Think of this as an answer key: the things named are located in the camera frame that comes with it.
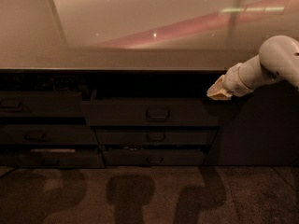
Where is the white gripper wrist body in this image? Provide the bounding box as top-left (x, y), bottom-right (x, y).
top-left (223, 63), bottom-right (253, 97)

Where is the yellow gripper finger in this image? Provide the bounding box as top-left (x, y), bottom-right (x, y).
top-left (206, 75), bottom-right (232, 101)

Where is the dark drawer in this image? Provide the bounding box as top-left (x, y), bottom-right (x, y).
top-left (0, 148), bottom-right (105, 169)
top-left (103, 149), bottom-right (206, 166)
top-left (95, 129), bottom-right (218, 146)
top-left (81, 91), bottom-right (235, 127)
top-left (0, 125), bottom-right (97, 145)
top-left (0, 91), bottom-right (82, 118)

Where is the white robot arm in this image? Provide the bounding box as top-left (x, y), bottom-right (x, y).
top-left (206, 35), bottom-right (299, 101)

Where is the pale flat item in drawer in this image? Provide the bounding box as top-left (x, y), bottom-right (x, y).
top-left (30, 148), bottom-right (76, 153)

